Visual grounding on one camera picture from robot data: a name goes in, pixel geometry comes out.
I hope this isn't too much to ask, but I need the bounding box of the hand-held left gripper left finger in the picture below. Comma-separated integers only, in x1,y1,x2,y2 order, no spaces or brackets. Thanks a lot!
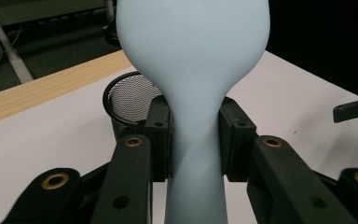
138,94,172,183

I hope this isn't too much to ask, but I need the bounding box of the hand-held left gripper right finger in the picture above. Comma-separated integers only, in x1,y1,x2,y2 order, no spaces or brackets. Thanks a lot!
218,96,259,183

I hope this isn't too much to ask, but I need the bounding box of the black mesh cup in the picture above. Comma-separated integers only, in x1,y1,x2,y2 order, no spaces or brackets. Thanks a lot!
102,70,166,143

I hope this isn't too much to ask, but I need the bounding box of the light blue hairbrush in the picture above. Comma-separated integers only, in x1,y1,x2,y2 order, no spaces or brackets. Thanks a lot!
115,0,271,224

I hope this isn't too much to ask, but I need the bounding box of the white board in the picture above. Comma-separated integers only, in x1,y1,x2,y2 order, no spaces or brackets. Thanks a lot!
0,49,358,224

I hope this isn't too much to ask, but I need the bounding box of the wooden table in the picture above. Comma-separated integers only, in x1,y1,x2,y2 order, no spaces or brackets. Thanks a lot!
0,49,134,128

